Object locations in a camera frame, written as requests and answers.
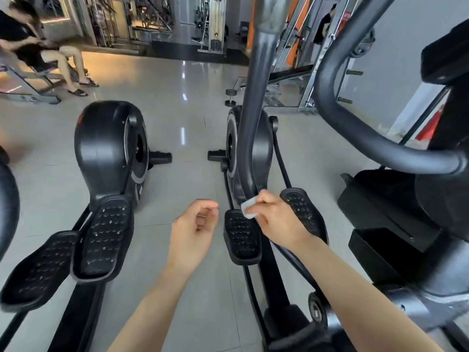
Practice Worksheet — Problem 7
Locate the person's right hand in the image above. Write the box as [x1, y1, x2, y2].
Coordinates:
[251, 190, 316, 252]

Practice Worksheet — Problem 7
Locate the person's left hand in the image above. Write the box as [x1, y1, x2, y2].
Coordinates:
[167, 199, 221, 276]

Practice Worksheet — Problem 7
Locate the white wet wipe sheet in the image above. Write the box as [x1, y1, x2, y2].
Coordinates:
[240, 196, 260, 220]

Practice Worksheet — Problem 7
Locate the black elliptical machine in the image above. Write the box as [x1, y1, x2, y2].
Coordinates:
[207, 0, 469, 352]
[0, 100, 174, 352]

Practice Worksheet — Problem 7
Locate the person's right forearm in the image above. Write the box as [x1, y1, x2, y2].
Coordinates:
[293, 234, 446, 352]

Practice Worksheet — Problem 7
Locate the person's left forearm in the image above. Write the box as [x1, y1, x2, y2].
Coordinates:
[106, 264, 200, 352]

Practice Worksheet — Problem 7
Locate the white gym machine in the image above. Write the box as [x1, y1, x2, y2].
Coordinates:
[196, 0, 230, 54]

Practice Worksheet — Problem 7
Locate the plate loaded gym machine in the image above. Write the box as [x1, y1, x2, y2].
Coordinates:
[0, 47, 63, 106]

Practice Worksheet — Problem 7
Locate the red fire extinguisher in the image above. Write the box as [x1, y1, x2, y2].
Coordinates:
[416, 106, 447, 142]

